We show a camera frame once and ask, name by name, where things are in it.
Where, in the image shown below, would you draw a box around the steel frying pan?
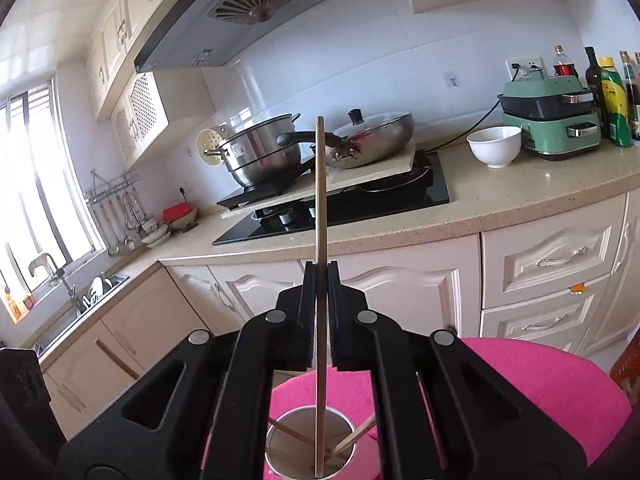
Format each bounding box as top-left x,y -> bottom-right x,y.
276,112 -> 416,170

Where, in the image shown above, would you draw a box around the black power cable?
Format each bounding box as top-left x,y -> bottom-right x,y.
442,97 -> 501,148

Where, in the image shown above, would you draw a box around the white wall outlet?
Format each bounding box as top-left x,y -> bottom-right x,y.
506,56 -> 545,81

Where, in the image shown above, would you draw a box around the green electric cooker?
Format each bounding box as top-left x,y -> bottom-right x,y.
497,66 -> 603,161

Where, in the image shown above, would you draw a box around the white dishes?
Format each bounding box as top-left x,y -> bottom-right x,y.
141,220 -> 171,248

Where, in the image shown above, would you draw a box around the stainless steel pot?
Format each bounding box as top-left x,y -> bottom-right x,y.
202,112 -> 303,188

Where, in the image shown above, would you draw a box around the cream upper wall cabinets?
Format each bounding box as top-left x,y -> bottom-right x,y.
85,0 -> 236,121

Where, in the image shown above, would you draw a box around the dark sauce bottle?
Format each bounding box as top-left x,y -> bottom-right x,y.
619,51 -> 638,141

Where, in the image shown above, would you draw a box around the window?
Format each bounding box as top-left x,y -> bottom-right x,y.
0,80 -> 106,321

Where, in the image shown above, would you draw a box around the cream perforated ladle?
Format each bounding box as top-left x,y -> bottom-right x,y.
196,128 -> 226,167

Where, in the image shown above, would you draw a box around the pink table cloth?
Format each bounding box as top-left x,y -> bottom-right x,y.
197,337 -> 633,480

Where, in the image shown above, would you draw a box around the orange package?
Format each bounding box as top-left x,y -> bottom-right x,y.
610,335 -> 640,396

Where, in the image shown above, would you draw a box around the glass pan lid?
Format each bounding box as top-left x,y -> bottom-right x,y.
332,108 -> 413,141

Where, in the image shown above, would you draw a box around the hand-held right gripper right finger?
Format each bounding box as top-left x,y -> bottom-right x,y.
327,260 -> 589,480

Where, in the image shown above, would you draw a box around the dark olive oil bottle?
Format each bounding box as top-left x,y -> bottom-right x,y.
584,46 -> 608,138

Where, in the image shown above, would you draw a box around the grey range hood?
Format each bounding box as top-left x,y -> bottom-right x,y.
134,0 -> 396,75

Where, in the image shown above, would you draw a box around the green yellow bottle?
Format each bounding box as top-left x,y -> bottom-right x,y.
598,56 -> 633,148

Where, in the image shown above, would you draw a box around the beige stone board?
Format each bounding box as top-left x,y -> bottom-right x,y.
220,149 -> 418,219

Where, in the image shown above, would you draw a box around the metal faucet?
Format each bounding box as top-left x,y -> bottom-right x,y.
30,252 -> 81,313

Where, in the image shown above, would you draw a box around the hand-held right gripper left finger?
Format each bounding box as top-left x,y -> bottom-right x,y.
57,260 -> 319,480

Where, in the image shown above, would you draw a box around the orange window sill carton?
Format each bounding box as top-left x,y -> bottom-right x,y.
2,290 -> 28,321

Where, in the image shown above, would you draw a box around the red container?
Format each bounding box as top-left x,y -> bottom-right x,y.
162,203 -> 197,224

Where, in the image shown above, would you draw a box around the pale paper cup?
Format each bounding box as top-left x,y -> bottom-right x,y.
264,408 -> 357,480

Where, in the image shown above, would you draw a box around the bundle of brown chopsticks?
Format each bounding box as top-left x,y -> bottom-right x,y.
269,414 -> 377,466

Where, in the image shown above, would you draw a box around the metal utensil rack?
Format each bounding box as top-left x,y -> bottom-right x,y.
82,169 -> 146,256

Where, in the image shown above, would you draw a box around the white bowl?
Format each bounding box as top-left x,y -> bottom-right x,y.
466,126 -> 522,169

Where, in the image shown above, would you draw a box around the wooden chopstick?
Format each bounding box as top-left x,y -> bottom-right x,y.
314,116 -> 328,479

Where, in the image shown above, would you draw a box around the steel sink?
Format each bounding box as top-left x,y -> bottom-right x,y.
35,272 -> 131,356

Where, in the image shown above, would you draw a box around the black gas stove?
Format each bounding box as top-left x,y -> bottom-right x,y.
212,150 -> 451,246

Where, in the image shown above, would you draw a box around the cream lattice door cabinet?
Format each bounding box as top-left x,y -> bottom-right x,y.
110,72 -> 169,168

